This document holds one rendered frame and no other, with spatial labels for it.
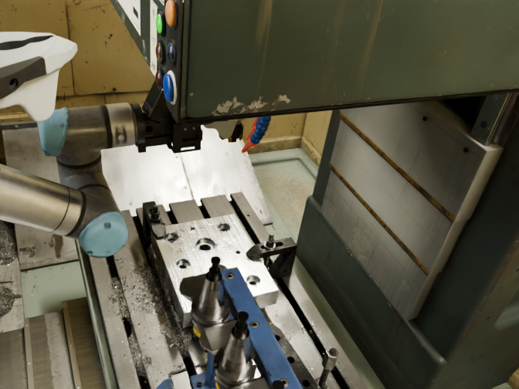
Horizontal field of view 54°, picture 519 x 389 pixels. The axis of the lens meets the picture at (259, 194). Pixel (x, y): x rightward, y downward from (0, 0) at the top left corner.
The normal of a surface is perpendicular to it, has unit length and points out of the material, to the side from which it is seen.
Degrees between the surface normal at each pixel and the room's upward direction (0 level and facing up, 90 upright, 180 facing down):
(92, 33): 90
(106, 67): 90
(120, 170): 24
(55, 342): 7
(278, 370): 0
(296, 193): 0
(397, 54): 90
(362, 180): 90
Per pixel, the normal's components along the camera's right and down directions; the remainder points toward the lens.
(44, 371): 0.07, -0.87
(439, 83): 0.40, 0.59
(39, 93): 0.83, 0.41
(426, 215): -0.91, 0.15
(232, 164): 0.28, -0.49
